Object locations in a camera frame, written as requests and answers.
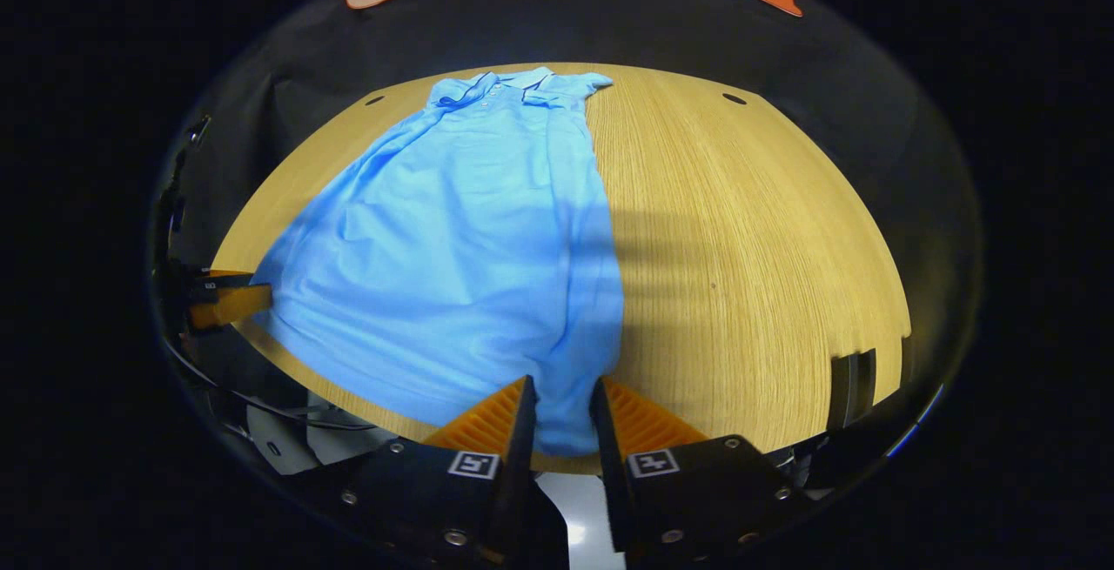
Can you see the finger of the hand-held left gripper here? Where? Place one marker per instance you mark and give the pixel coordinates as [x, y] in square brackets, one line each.
[235, 302]

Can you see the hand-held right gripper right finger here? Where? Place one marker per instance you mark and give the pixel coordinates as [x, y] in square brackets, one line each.
[609, 474]

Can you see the dark upright object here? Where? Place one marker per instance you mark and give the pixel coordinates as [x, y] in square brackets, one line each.
[851, 387]

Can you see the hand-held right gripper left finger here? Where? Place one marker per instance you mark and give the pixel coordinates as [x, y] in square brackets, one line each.
[522, 466]

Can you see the light blue T-shirt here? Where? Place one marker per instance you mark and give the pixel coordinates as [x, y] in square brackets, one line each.
[452, 248]

